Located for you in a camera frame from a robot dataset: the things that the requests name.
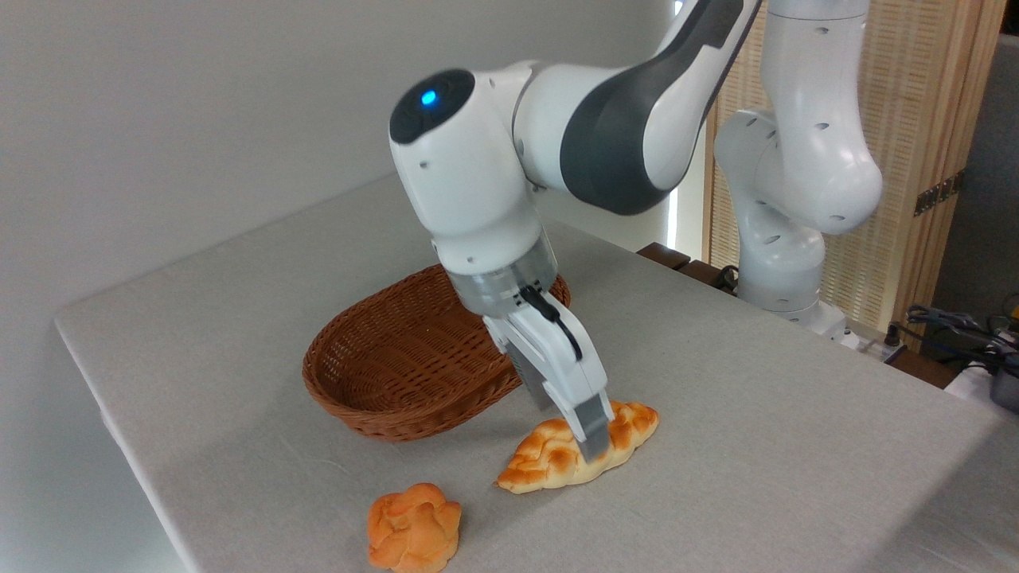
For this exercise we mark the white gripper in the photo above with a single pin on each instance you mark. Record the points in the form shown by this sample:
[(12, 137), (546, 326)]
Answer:
[(557, 342)]

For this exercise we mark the long braided bread loaf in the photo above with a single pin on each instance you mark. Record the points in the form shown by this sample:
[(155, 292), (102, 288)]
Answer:
[(541, 461)]

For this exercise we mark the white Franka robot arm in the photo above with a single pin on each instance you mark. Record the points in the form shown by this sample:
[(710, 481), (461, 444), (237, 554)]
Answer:
[(470, 183)]

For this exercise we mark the round orange bread roll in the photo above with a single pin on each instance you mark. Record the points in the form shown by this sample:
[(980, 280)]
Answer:
[(414, 529)]

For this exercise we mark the brown wicker oval basket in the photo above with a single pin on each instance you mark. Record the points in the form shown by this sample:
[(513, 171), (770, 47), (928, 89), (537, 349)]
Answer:
[(382, 366)]

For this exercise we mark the grey tablecloth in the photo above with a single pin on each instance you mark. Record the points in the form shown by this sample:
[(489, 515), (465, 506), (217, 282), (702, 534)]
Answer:
[(756, 461)]

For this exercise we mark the white power strip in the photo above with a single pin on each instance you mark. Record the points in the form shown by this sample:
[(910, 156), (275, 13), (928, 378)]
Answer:
[(872, 346)]

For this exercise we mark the dark metal hinge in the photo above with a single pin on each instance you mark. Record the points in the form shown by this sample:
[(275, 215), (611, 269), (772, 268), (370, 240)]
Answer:
[(939, 192)]

